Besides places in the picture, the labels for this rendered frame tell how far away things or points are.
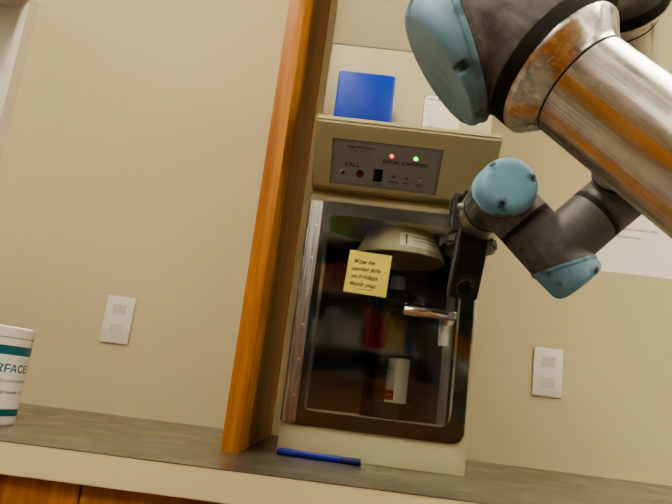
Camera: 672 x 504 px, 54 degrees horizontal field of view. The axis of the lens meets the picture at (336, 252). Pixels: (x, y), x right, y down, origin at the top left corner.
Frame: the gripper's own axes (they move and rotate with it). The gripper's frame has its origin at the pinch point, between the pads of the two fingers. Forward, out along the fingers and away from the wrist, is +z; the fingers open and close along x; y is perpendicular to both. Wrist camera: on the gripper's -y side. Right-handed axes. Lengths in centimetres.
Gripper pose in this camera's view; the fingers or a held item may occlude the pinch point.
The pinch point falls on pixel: (458, 257)
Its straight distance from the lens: 117.4
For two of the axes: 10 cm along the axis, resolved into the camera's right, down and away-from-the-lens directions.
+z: 0.1, 2.1, 9.8
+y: 1.2, -9.7, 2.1
